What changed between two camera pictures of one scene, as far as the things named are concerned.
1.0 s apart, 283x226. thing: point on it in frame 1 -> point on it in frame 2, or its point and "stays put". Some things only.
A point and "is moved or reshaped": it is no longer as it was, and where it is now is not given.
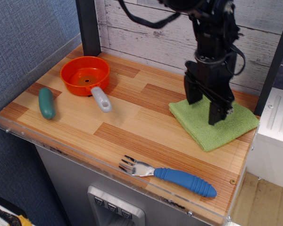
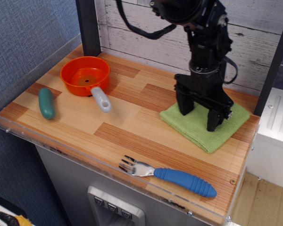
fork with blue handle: [138, 169] stays put
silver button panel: [110, 210] stays put
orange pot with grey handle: [83, 75] stays put
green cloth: [194, 119] is moved or reshaped
